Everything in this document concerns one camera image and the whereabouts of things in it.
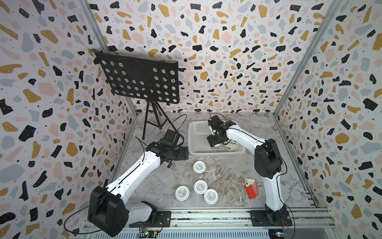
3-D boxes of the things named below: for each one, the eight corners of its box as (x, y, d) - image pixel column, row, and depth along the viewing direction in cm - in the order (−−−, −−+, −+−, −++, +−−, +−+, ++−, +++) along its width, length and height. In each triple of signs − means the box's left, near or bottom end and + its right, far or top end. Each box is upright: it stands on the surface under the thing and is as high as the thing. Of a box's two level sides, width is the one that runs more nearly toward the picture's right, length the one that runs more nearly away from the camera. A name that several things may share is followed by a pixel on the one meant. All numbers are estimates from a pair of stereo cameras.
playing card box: (245, 186, 87) (246, 185, 85) (243, 179, 90) (244, 177, 88) (255, 187, 87) (257, 185, 85) (254, 179, 90) (255, 177, 88)
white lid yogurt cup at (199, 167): (191, 173, 91) (191, 168, 86) (196, 164, 95) (196, 158, 89) (201, 178, 89) (202, 173, 84) (206, 169, 93) (207, 163, 87)
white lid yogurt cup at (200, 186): (193, 197, 83) (193, 192, 77) (194, 184, 87) (193, 179, 81) (207, 197, 83) (207, 192, 77) (206, 184, 87) (207, 180, 81)
